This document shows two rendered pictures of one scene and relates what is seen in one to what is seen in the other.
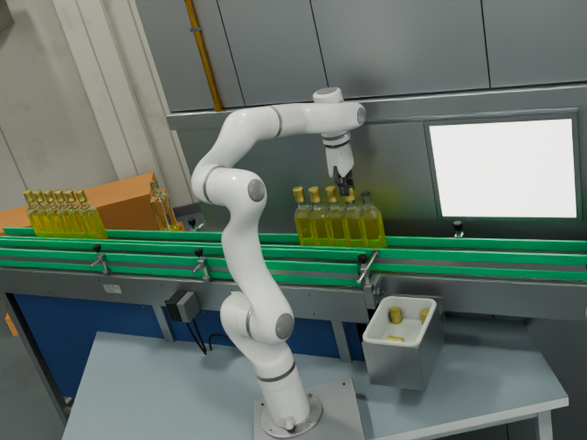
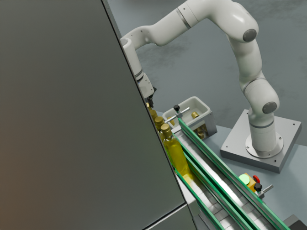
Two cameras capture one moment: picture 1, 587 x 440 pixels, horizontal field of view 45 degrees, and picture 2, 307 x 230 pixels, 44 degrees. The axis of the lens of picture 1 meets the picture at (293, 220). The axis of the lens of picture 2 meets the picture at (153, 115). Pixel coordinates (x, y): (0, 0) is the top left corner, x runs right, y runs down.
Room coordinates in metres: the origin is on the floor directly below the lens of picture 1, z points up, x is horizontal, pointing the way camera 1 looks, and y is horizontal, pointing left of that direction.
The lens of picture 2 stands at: (2.90, 0.74, 2.32)
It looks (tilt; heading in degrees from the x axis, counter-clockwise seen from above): 39 degrees down; 226
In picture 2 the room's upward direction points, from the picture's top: 22 degrees counter-clockwise
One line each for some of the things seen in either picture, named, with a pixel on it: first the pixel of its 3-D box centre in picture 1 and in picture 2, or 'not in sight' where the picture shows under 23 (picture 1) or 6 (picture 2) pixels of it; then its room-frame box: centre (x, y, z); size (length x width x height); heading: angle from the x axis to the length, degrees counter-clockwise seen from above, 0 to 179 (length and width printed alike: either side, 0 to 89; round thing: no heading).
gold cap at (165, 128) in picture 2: (299, 194); (166, 130); (2.11, -0.04, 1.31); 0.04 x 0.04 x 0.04
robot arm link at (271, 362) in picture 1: (255, 333); (262, 105); (1.69, 0.18, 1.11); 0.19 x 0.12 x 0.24; 43
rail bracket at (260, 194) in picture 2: (200, 269); (265, 193); (2.14, 0.35, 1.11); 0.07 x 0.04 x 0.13; 149
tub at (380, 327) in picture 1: (402, 330); (187, 118); (1.73, -0.23, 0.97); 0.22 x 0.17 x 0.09; 149
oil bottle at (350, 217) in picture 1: (357, 236); not in sight; (2.02, -0.19, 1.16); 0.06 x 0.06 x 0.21; 59
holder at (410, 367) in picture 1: (406, 337); (185, 127); (1.75, -0.25, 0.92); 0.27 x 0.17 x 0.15; 149
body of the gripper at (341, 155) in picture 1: (340, 155); (138, 86); (2.02, -0.19, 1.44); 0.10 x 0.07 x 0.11; 149
